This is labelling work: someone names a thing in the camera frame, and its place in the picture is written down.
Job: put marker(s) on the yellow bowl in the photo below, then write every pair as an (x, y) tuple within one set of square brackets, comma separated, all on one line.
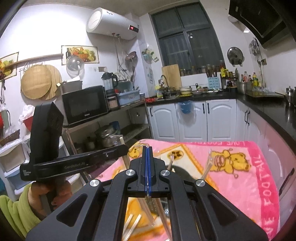
[(185, 91)]

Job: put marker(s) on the person's left hand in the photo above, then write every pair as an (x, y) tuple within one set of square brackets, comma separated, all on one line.
[(62, 190)]

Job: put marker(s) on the chopstick pair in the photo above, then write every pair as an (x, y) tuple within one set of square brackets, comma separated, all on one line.
[(164, 222)]

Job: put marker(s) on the hanging kitchen tools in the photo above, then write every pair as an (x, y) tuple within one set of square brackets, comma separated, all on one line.
[(254, 46)]

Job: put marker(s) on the white water heater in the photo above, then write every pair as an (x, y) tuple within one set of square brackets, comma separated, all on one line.
[(108, 23)]

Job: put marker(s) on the black microwave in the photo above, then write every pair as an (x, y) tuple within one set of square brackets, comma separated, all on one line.
[(85, 104)]

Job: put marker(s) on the red packet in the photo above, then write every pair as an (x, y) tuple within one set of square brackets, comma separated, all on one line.
[(151, 100)]

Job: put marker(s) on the wooden wall shelf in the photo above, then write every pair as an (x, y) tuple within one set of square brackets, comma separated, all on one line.
[(39, 58)]

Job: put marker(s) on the glass pot lid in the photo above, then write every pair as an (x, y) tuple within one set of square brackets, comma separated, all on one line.
[(75, 66)]

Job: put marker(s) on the steel faucet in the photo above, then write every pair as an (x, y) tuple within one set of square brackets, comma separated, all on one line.
[(163, 80)]

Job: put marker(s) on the dark window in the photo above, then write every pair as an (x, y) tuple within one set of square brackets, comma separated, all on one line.
[(187, 34)]

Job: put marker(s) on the copper hanging pan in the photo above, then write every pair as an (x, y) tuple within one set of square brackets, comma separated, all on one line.
[(131, 56)]

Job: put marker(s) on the round wooden boards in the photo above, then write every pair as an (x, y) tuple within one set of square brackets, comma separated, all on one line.
[(34, 82)]

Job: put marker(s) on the hanging plastic bag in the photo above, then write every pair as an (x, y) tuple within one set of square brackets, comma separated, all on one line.
[(149, 55)]

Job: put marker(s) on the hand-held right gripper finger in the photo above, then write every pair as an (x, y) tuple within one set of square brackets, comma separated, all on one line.
[(149, 171), (146, 171)]

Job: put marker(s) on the brown wall socket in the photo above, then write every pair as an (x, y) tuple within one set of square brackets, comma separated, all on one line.
[(263, 61), (103, 69)]

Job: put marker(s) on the row of condiment bottles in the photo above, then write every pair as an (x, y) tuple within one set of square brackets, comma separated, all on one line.
[(254, 80)]

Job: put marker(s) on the white base cabinets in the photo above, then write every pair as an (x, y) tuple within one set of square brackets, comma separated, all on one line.
[(166, 120)]

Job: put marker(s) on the blue dish rack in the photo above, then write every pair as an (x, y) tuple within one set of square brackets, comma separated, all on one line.
[(128, 97)]

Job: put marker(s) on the small steel kettle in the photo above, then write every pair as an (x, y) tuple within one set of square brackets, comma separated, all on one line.
[(289, 93)]

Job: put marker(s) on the stacked steel pots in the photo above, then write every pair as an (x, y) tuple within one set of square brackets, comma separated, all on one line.
[(107, 136)]

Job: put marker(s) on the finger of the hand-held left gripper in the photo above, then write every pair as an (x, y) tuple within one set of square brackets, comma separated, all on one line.
[(111, 155)]

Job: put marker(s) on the wicker basket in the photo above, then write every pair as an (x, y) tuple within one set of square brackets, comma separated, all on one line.
[(10, 138)]

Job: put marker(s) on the round wooden board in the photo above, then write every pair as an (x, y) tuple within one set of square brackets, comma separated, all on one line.
[(56, 78)]

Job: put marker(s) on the blue knife block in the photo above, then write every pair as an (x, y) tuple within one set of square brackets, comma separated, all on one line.
[(212, 83)]

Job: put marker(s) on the black kitchen countertop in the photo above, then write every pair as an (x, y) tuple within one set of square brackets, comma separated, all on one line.
[(266, 109)]

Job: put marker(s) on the red basin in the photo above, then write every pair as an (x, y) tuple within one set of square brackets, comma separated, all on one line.
[(28, 124)]

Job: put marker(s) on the large steel stockpot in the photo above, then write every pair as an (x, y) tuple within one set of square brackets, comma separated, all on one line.
[(242, 87)]

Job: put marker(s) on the printed pink blanket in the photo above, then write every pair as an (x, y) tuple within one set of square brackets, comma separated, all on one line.
[(231, 185)]

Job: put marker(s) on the person's left forearm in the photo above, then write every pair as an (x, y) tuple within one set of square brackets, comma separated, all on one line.
[(16, 213)]

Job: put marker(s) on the black range hood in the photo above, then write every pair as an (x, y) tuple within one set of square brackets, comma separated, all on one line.
[(266, 18)]

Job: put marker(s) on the wooden cutting board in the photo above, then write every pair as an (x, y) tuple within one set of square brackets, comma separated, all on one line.
[(171, 77)]

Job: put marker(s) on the fruit wall poster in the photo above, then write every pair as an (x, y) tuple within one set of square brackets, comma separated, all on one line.
[(8, 66), (81, 53)]

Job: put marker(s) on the grey metal container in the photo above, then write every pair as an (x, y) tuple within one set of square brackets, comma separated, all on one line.
[(71, 87)]

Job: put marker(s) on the bunch of wooden chopsticks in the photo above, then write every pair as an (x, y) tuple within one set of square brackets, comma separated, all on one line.
[(133, 223)]

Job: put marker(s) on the row of spice jars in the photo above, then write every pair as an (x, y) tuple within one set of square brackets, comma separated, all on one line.
[(201, 69)]

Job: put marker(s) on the white plastic bag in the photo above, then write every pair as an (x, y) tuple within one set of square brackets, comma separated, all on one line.
[(26, 111)]

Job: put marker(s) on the steel pot lid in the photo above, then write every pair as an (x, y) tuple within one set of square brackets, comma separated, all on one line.
[(235, 55)]

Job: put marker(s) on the blender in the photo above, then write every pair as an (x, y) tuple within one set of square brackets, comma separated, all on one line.
[(109, 82)]

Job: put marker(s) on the metal shelf rack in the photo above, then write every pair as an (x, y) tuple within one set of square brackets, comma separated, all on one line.
[(138, 109)]

